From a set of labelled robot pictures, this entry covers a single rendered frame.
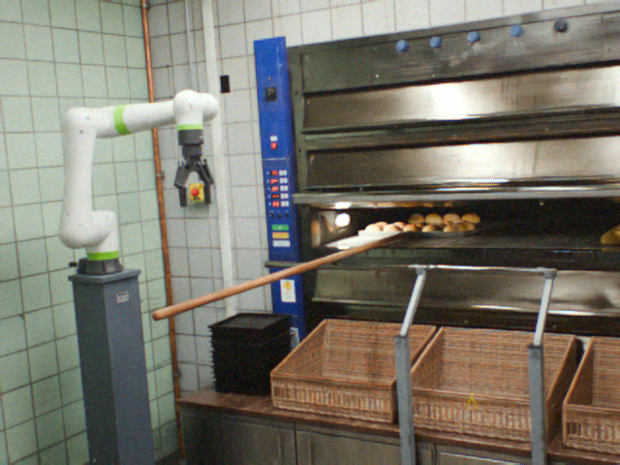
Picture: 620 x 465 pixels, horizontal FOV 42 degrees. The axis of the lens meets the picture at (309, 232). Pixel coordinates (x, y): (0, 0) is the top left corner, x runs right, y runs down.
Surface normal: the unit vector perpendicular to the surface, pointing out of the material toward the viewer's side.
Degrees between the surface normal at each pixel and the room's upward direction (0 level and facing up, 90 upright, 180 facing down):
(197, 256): 90
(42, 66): 90
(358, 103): 70
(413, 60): 90
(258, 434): 90
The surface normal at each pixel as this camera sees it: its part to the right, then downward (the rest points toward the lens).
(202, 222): -0.51, 0.13
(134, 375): 0.83, 0.00
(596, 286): -0.50, -0.20
